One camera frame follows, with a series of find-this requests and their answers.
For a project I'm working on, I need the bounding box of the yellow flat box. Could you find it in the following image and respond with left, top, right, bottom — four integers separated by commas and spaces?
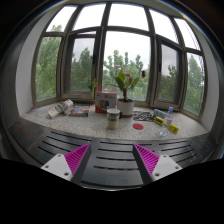
153, 107, 178, 136

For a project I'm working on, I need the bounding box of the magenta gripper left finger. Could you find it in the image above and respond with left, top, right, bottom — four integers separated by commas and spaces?
42, 143, 91, 184

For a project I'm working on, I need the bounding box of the cream ceramic mug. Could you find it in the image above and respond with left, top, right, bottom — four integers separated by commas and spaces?
107, 108, 122, 130

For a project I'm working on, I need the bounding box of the clear plastic water bottle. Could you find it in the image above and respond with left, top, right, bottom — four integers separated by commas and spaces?
160, 107, 173, 136

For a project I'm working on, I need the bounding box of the red and white box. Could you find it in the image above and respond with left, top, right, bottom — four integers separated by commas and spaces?
95, 91, 117, 113

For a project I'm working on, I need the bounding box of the white rolled package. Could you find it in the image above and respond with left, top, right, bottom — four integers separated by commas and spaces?
48, 99, 73, 118

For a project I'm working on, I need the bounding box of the red round coaster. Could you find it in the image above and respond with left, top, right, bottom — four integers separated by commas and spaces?
133, 123, 143, 130

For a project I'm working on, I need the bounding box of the white flower pot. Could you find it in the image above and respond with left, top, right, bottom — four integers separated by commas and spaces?
117, 99, 134, 118

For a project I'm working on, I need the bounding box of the dark flat book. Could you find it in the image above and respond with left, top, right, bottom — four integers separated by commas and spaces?
70, 105, 90, 117

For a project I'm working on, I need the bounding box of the dark slatted bench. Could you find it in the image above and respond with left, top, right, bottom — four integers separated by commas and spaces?
8, 119, 216, 190

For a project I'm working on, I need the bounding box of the black white patterned mat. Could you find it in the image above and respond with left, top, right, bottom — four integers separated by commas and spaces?
133, 111, 154, 122

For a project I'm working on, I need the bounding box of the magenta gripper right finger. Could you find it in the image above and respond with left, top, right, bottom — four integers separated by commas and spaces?
133, 144, 182, 184

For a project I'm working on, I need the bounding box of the brown window frame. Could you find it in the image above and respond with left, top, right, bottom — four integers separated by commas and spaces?
32, 0, 207, 120

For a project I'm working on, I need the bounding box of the green plant with red flowers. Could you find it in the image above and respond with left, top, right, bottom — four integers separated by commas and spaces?
88, 64, 147, 102

